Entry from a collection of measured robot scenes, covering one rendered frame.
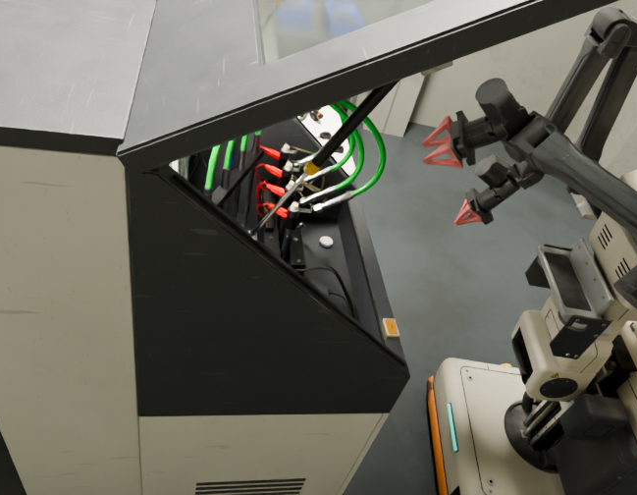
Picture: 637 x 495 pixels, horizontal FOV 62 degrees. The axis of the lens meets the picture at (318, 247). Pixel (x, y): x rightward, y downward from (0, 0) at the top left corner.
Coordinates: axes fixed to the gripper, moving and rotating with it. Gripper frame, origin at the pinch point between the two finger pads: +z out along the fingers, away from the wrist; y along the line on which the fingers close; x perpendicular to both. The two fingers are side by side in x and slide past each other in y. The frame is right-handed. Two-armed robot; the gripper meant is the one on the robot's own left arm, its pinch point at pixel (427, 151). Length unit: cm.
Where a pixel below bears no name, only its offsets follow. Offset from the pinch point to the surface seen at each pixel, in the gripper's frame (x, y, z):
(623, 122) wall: 211, -187, -32
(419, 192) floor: 163, -139, 84
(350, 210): 24.9, -14.0, 36.5
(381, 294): 25.3, 16.2, 24.9
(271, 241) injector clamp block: 3.5, 7.5, 44.9
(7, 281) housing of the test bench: -49, 46, 47
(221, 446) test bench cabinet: 18, 54, 63
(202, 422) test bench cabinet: 6, 52, 58
